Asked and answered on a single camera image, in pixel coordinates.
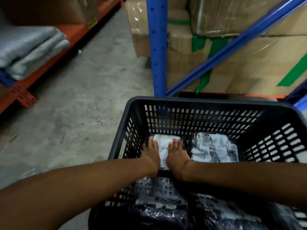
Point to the person's right forearm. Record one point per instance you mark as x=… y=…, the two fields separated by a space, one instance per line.
x=249 y=182

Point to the brown cardboard box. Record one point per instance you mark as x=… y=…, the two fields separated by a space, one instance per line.
x=45 y=9

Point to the person's left hand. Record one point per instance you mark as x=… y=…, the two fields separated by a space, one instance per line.
x=151 y=155

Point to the person's right hand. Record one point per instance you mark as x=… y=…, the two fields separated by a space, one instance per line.
x=177 y=156

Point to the orange steel shelf rack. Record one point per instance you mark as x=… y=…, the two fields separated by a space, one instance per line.
x=48 y=55

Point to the black plastic basket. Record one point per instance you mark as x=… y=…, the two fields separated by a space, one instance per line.
x=211 y=131

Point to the black plastic-wrapped package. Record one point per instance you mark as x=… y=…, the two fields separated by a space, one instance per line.
x=213 y=147

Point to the person's left fingers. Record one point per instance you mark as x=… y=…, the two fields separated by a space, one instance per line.
x=151 y=142

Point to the cardboard box with green tape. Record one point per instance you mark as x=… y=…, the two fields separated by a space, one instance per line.
x=239 y=67

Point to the stack of grey folded bags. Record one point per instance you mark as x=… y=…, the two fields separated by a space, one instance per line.
x=26 y=50

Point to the blue steel shelf rack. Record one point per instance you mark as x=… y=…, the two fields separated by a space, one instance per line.
x=199 y=45

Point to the plastic-wrapped cardboard box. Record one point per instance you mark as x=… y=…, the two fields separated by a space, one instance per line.
x=138 y=26

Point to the dark plastic-wrapped package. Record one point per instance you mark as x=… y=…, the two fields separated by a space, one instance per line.
x=158 y=205
x=227 y=215

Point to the person's left forearm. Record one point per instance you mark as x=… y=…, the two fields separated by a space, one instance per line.
x=72 y=194

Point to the person's right fingers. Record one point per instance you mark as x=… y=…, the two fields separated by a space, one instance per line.
x=175 y=144

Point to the large taped cardboard box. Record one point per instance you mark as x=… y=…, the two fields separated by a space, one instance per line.
x=242 y=16

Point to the white labelled plastic-wrapped package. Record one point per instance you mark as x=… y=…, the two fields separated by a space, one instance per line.
x=163 y=150

